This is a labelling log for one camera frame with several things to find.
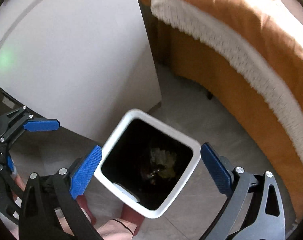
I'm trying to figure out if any orange bed with white fringe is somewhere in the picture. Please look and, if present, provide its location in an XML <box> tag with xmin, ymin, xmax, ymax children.
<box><xmin>140</xmin><ymin>0</ymin><xmax>303</xmax><ymax>220</ymax></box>

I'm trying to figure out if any trash inside bin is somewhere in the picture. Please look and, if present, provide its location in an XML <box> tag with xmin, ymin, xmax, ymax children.
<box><xmin>141</xmin><ymin>148</ymin><xmax>176</xmax><ymax>179</ymax></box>

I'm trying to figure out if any white cabinet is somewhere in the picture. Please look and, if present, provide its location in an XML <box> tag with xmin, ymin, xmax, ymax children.
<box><xmin>0</xmin><ymin>0</ymin><xmax>162</xmax><ymax>142</ymax></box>

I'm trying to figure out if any white square trash bin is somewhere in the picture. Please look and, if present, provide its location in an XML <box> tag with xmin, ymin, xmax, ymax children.
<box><xmin>94</xmin><ymin>109</ymin><xmax>200</xmax><ymax>219</ymax></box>

